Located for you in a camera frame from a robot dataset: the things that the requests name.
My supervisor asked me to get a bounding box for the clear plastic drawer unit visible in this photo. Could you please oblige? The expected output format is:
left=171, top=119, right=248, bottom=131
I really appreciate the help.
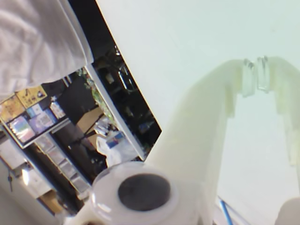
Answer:
left=35, top=135, right=91, bottom=200

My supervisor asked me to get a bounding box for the person in white shirt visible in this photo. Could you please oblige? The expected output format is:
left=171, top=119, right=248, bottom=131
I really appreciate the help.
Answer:
left=0, top=0, right=94, bottom=100

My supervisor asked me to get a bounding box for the small hanging key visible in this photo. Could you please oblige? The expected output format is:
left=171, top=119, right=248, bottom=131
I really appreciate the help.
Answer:
left=6, top=168, right=14, bottom=193

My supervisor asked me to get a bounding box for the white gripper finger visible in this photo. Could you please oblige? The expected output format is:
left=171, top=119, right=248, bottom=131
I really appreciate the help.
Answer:
left=256, top=55, right=300, bottom=167
left=145, top=58, right=255, bottom=225

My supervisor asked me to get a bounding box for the white plastic bag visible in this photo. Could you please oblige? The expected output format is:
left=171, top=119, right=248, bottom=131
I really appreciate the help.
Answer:
left=96, top=130, right=143, bottom=170

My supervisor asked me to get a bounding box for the blue cable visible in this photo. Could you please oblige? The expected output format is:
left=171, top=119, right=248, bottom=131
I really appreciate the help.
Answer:
left=215, top=196, right=235, bottom=225

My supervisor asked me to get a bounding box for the long white beam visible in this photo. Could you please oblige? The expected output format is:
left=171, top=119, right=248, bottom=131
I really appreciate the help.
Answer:
left=83, top=64, right=148, bottom=163

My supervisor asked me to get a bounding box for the shelf with colourful books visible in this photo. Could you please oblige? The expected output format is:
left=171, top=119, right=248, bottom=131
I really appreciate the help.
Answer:
left=0, top=85, right=71, bottom=150

